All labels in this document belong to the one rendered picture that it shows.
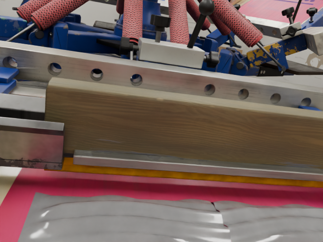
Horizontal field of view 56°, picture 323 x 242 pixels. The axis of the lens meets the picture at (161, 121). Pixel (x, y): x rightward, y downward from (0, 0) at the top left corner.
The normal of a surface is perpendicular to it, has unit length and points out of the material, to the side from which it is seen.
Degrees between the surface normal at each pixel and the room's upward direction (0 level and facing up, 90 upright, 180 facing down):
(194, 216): 33
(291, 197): 0
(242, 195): 0
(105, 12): 90
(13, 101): 45
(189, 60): 90
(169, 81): 90
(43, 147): 90
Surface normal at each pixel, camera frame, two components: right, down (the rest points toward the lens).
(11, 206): 0.18, -0.92
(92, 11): 0.16, 0.38
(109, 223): 0.27, -0.57
